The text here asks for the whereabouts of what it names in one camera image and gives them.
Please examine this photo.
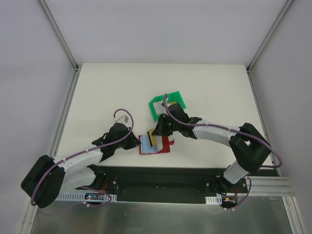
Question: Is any red leather card holder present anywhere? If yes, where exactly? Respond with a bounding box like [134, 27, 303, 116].
[139, 135, 175, 155]

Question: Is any green plastic bin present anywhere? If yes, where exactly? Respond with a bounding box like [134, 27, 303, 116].
[149, 91, 186, 122]

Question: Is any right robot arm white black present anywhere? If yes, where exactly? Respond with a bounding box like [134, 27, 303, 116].
[152, 104, 271, 192]

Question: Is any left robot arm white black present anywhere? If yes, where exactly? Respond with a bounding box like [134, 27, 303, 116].
[21, 123, 141, 208]

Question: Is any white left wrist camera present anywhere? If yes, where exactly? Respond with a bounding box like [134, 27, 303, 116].
[113, 115, 129, 126]

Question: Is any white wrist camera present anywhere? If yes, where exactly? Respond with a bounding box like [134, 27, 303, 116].
[113, 115, 129, 126]
[161, 101, 171, 109]

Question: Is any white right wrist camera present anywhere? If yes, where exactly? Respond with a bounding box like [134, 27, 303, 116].
[161, 101, 171, 109]

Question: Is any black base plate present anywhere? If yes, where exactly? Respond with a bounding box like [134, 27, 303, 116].
[74, 166, 247, 202]

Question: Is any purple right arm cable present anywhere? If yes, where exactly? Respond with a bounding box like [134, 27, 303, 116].
[162, 93, 283, 215]

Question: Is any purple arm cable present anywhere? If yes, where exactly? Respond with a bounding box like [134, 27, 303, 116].
[30, 108, 135, 215]
[162, 93, 283, 215]

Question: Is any left white cable duct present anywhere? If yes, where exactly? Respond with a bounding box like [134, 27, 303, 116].
[56, 191, 117, 202]

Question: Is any white cable duct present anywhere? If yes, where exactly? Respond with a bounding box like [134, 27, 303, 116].
[205, 196, 222, 205]
[56, 191, 117, 202]

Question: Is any right white cable duct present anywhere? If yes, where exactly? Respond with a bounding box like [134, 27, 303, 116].
[205, 196, 222, 205]

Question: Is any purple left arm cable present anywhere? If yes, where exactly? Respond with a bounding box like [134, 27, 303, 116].
[30, 108, 135, 215]

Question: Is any left aluminium frame post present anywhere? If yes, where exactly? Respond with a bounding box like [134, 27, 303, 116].
[37, 0, 79, 72]

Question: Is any aluminium frame post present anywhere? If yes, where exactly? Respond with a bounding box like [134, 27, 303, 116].
[37, 0, 79, 72]
[246, 0, 295, 74]

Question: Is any right aluminium frame post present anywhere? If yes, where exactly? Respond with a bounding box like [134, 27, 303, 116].
[246, 0, 295, 74]

